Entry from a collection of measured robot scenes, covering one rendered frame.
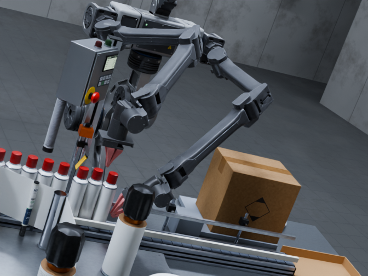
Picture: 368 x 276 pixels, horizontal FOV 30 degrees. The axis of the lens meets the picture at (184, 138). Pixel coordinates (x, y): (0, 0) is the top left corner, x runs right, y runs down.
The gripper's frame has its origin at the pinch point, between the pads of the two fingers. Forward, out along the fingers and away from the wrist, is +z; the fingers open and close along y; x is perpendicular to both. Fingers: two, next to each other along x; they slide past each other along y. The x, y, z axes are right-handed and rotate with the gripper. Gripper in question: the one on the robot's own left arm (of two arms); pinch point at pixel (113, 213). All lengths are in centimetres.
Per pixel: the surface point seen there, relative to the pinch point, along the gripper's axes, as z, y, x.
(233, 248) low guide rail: -26.5, 5.0, 37.4
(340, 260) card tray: -59, -11, 86
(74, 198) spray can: 6.0, 3.1, -14.6
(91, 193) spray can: 1.0, 2.0, -12.2
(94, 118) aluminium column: -13.8, -11.7, -28.0
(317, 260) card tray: -51, -11, 78
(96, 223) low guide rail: 5.7, 4.4, -3.0
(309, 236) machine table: -55, -33, 84
